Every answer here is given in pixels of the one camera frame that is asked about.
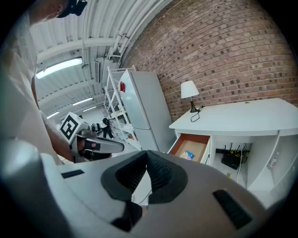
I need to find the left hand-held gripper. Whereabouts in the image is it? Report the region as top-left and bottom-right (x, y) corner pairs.
(59, 111), (125, 163)

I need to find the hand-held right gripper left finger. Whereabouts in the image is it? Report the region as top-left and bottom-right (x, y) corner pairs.
(101, 150), (148, 233)

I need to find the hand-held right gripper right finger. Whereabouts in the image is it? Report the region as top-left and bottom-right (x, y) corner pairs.
(146, 150), (188, 205)

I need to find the wooden drawer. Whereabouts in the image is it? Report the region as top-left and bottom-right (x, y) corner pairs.
(167, 133), (211, 165)

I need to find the person's left forearm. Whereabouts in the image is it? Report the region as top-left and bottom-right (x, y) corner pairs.
(43, 115), (75, 163)

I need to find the person's left hand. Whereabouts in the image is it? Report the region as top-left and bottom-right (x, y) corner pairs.
(76, 136), (110, 161)

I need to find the white metal shelf rack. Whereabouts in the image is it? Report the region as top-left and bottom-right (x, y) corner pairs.
(102, 65), (142, 151)

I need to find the person's white printed shirt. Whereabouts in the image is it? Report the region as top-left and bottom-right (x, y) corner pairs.
(0, 9), (70, 168)

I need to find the black router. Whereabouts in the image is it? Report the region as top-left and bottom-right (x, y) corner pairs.
(221, 143), (248, 170)

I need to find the grey refrigerator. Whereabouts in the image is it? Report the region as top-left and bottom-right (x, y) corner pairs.
(118, 69), (177, 153)

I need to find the white desk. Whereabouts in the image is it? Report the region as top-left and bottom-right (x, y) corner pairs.
(169, 97), (298, 210)

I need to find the white table lamp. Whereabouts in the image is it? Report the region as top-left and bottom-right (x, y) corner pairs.
(181, 80), (200, 113)

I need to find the white power strip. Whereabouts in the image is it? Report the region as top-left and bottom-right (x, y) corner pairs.
(267, 151), (280, 169)

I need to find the person's head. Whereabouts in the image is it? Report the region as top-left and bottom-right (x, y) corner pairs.
(30, 0), (70, 24)

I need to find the wall air conditioner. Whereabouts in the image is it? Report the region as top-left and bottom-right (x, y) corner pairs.
(94, 58), (122, 84)

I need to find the black lamp cable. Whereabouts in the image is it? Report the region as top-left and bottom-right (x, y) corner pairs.
(190, 105), (207, 123)

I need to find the white floor cable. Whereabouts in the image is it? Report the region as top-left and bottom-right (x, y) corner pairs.
(236, 148), (244, 184)

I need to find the black head-mounted camera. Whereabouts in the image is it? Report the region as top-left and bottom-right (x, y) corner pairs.
(55, 0), (88, 19)

